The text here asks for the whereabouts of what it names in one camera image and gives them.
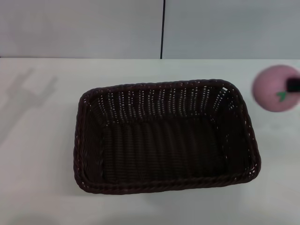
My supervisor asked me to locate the dark brown woven basket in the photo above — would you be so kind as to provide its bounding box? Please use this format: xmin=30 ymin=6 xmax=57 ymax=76
xmin=73 ymin=79 xmax=262 ymax=195

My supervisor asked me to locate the pink peach toy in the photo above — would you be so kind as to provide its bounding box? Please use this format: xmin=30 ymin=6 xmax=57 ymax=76
xmin=251 ymin=64 xmax=300 ymax=113

